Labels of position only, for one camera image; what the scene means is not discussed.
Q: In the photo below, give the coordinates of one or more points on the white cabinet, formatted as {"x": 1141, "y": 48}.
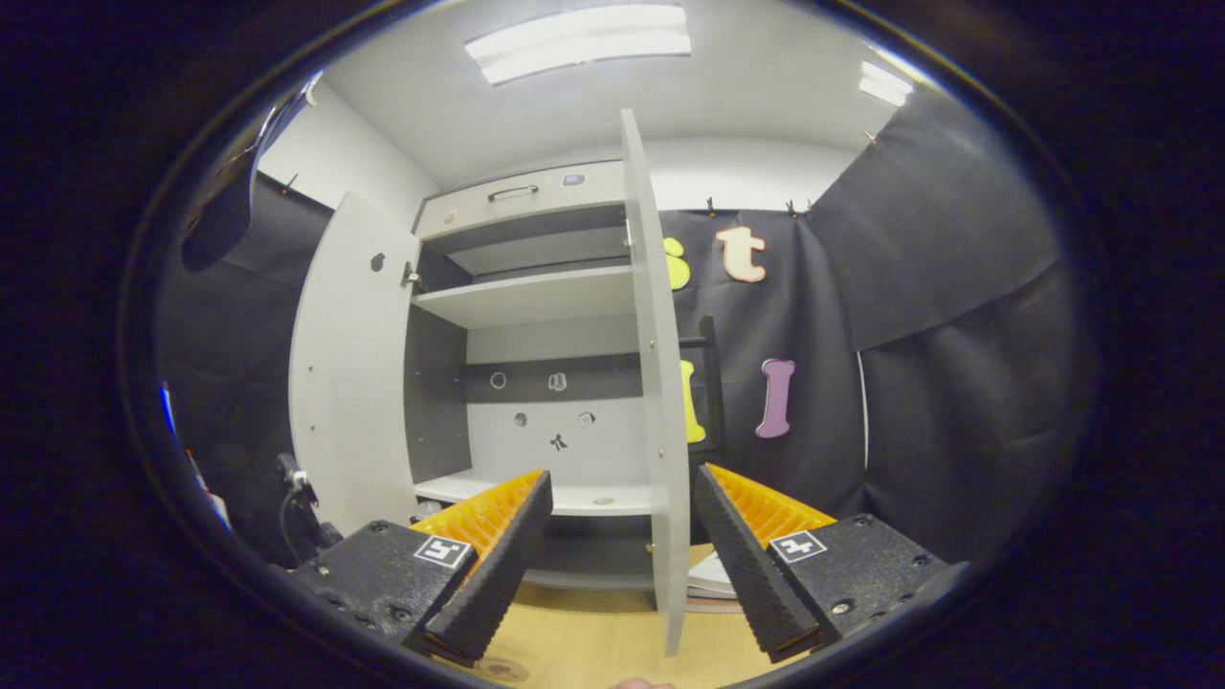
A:
{"x": 536, "y": 450}

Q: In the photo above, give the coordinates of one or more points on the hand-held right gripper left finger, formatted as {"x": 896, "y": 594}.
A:
{"x": 502, "y": 565}

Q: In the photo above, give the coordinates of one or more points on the large ceiling light panel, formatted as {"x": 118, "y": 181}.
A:
{"x": 574, "y": 43}

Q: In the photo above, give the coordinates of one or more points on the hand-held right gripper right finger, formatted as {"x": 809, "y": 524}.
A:
{"x": 746, "y": 565}

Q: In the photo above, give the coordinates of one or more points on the black backdrop cloth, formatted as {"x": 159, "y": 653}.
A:
{"x": 957, "y": 383}

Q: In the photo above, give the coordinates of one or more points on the white cabinet shelf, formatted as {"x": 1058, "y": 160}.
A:
{"x": 574, "y": 493}
{"x": 536, "y": 297}

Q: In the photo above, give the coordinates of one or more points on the white cabinet door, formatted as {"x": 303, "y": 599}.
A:
{"x": 660, "y": 383}
{"x": 354, "y": 383}

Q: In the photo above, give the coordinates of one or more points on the white photo card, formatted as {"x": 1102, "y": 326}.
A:
{"x": 708, "y": 579}

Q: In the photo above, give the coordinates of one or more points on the small ceiling light panel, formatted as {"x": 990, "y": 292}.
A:
{"x": 885, "y": 84}

